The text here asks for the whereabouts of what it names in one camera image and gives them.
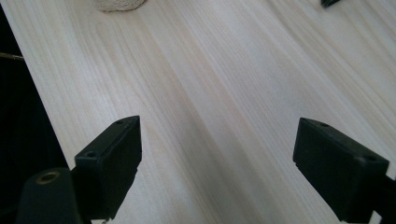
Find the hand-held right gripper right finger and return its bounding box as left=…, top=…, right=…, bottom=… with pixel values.
left=292, top=117, right=396, bottom=224

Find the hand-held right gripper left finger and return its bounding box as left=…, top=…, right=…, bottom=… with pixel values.
left=70, top=115, right=143, bottom=221

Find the thin metal rod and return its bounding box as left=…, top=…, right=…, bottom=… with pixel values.
left=0, top=51, right=25, bottom=62

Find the cream woven round object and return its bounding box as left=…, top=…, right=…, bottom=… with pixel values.
left=92, top=0, right=148, bottom=13

